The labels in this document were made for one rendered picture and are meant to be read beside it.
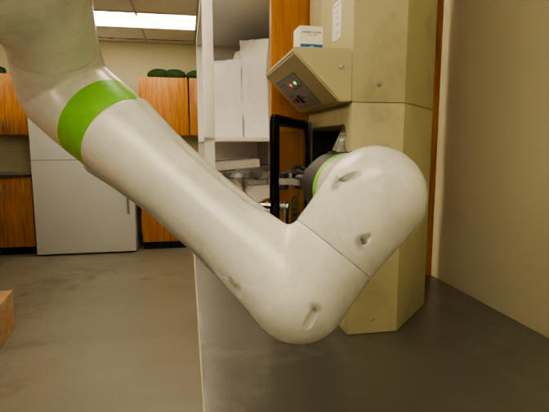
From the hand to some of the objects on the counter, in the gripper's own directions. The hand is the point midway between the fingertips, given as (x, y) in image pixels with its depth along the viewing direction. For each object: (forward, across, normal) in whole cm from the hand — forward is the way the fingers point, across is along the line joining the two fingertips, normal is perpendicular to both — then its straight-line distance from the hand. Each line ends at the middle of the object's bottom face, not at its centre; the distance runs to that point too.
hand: (300, 175), depth 83 cm
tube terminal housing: (+21, -24, +33) cm, 46 cm away
